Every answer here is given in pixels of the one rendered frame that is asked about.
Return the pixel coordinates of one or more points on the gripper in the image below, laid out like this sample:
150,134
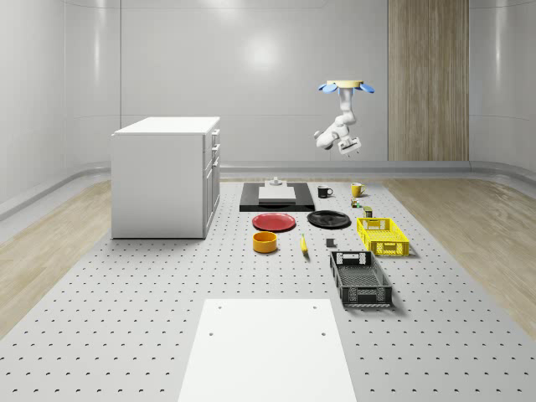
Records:
349,144

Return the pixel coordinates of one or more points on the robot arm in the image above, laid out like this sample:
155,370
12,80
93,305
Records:
346,111

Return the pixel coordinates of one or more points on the yellow mug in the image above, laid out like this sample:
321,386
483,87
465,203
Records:
356,190

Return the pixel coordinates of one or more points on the black mug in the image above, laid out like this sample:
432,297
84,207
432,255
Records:
323,192

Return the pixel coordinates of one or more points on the puzzle cube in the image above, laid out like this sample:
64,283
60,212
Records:
356,204

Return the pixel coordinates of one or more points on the flat-sided can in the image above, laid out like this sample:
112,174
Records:
367,212

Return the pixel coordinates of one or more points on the black plate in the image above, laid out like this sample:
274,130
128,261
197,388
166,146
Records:
328,219

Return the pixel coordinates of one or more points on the grey cube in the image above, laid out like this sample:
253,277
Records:
331,243

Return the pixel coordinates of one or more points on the red plate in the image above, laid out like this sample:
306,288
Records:
274,222

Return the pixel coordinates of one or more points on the yellow basket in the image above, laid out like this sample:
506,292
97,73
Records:
387,248

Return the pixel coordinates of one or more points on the banana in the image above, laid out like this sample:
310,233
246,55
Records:
304,246

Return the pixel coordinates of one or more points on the black stove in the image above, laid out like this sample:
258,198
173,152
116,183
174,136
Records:
251,199

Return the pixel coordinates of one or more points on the yellow bowl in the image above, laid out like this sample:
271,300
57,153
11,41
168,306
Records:
264,245

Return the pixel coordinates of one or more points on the dark grey basket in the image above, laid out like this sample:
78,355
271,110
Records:
366,293

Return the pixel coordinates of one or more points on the white cabinet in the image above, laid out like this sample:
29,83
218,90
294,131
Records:
159,184

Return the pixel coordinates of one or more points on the white board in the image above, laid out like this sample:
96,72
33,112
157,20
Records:
268,356

